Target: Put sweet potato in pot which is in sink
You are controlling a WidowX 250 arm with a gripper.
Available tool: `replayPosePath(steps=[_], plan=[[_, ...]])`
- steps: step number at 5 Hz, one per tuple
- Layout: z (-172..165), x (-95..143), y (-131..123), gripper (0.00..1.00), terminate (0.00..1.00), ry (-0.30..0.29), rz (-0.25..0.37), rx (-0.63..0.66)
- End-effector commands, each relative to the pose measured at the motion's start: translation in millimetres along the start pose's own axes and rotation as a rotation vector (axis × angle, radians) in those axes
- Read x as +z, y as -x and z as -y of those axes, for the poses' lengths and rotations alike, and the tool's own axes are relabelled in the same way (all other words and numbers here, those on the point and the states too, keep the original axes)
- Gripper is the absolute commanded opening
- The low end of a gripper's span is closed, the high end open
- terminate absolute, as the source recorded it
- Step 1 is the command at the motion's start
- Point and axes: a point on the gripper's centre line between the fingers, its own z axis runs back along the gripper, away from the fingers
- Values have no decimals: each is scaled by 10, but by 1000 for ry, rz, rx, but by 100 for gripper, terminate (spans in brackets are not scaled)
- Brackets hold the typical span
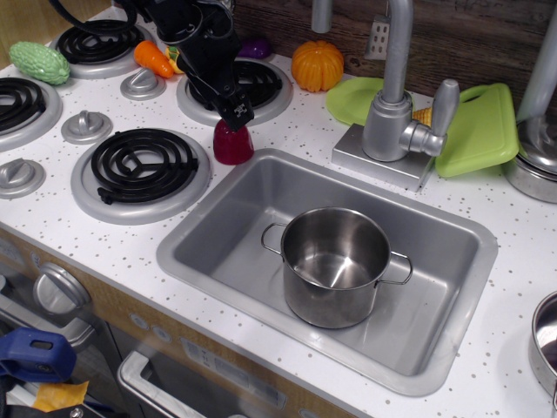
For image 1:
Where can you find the orange toy carrot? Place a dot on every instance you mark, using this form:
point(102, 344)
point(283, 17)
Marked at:
point(149, 56)

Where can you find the red toy sweet potato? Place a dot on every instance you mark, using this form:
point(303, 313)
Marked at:
point(232, 147)

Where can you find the steel bowl right front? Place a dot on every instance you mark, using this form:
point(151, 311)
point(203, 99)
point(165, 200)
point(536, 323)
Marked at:
point(542, 346)

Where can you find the silver stove knob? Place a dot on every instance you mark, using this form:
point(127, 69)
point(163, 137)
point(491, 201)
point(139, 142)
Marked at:
point(143, 85)
point(21, 177)
point(86, 127)

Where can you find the grey pipe top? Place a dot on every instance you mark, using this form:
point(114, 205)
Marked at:
point(321, 16)

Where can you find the light green plate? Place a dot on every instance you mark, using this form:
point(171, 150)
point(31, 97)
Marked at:
point(349, 101)

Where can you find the silver stove knob middle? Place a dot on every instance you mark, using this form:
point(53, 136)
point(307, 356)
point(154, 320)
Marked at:
point(86, 127)

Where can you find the grey sink basin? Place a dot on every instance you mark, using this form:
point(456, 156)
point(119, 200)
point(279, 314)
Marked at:
point(409, 341)

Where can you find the silver spatula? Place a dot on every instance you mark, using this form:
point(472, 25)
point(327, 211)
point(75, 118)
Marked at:
point(376, 47)

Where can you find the blue clamp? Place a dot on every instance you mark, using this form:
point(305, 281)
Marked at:
point(33, 355)

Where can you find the back left stove burner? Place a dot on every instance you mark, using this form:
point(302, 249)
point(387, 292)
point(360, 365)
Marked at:
point(93, 56)

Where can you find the silver oven dial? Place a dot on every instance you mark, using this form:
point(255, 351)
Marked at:
point(58, 292)

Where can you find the grey post right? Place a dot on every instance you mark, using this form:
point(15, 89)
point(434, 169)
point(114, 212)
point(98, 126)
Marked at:
point(542, 83)

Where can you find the silver faucet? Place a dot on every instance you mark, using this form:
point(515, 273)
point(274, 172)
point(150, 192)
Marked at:
point(392, 146)

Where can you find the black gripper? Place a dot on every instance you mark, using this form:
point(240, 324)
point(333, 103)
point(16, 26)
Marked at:
point(208, 59)

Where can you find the silver oven door handle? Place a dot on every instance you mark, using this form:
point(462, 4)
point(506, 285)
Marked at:
point(129, 376)

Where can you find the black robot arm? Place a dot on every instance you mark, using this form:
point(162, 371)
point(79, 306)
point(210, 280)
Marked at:
point(170, 17)

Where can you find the silver stove knob back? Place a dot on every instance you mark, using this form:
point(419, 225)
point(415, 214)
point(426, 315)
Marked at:
point(143, 85)

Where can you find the red yellow toy pepper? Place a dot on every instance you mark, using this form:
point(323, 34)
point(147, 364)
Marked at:
point(172, 55)

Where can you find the stainless steel pot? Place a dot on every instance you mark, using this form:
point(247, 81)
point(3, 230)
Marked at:
point(334, 261)

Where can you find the back right stove burner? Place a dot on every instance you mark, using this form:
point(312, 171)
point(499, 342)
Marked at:
point(267, 87)

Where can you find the green cutting board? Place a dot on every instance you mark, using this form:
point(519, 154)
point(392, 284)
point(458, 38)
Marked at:
point(483, 132)

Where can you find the green toy bitter gourd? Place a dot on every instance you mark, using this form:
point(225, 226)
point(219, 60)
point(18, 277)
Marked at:
point(40, 62)

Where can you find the yellow toy corn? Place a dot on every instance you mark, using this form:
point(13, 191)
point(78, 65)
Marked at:
point(424, 116)

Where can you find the steel pot right back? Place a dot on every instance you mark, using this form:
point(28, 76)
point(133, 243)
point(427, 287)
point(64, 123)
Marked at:
point(533, 170)

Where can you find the yellow cloth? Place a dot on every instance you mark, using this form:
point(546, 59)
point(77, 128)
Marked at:
point(55, 396)

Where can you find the purple toy eggplant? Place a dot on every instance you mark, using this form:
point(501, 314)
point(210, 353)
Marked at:
point(255, 48)

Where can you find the front black stove burner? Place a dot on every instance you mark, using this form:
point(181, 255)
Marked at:
point(140, 176)

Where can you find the silver stove knob front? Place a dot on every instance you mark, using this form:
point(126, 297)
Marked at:
point(21, 177)

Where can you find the left black stove burner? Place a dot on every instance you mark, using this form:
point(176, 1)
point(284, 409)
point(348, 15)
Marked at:
point(29, 109)

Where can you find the black stove burner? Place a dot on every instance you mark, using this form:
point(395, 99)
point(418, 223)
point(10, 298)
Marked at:
point(29, 109)
point(140, 176)

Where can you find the orange toy pumpkin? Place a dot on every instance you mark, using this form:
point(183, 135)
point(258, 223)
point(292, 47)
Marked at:
point(317, 66)

